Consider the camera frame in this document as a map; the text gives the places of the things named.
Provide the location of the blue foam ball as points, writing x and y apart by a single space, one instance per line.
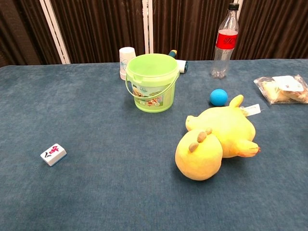
218 97

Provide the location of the clear bag of snacks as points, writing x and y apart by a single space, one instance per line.
284 89

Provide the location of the white mahjong tile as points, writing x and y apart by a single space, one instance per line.
53 154

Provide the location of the white paper cup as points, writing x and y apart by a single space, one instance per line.
125 60

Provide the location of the clear bottle with red label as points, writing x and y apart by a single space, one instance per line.
225 43

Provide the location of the green plastic bucket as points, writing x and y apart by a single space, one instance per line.
151 81

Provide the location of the yellow plush duck toy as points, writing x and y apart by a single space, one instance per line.
216 134

